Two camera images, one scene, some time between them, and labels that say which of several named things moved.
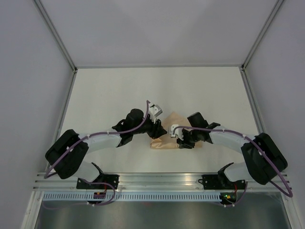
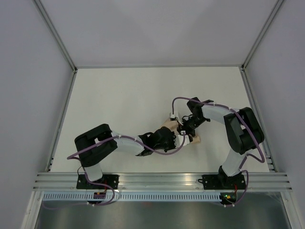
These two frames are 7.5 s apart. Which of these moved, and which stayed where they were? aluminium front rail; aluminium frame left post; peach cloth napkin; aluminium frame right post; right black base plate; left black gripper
Moved: peach cloth napkin; left black gripper
Stayed: aluminium front rail; aluminium frame right post; aluminium frame left post; right black base plate
